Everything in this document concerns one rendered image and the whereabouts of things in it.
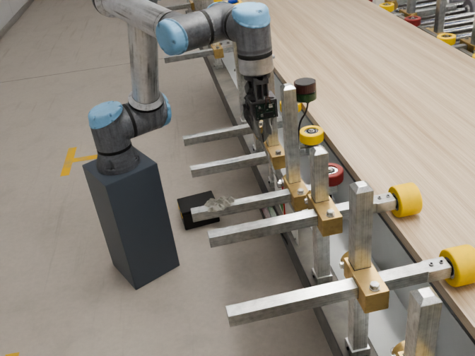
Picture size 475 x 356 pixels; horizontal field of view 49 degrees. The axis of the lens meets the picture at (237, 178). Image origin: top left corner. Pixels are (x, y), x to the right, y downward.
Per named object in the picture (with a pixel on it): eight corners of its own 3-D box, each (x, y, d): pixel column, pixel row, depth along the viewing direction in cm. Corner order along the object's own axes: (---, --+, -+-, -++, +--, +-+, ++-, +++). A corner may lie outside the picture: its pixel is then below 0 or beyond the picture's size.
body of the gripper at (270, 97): (251, 123, 137) (246, 80, 131) (244, 111, 144) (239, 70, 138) (279, 119, 138) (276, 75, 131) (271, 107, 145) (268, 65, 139)
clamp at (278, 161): (271, 171, 171) (270, 157, 168) (261, 151, 182) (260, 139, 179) (289, 167, 171) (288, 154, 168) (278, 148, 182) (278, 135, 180)
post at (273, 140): (272, 189, 183) (261, 59, 158) (270, 184, 186) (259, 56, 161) (282, 187, 184) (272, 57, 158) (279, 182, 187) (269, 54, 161)
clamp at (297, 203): (294, 211, 149) (293, 197, 147) (282, 187, 161) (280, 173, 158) (313, 208, 150) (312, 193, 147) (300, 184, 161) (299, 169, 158)
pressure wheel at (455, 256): (454, 251, 103) (435, 246, 111) (462, 291, 103) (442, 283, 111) (482, 246, 104) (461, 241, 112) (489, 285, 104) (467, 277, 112)
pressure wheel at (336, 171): (321, 210, 152) (320, 177, 146) (312, 196, 159) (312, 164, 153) (347, 205, 153) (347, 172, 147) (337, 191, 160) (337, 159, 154)
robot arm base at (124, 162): (108, 180, 218) (102, 160, 213) (90, 164, 232) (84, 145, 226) (148, 163, 227) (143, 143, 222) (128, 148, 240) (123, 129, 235)
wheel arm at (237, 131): (184, 148, 192) (183, 138, 190) (184, 144, 195) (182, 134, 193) (297, 127, 197) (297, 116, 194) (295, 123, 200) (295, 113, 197)
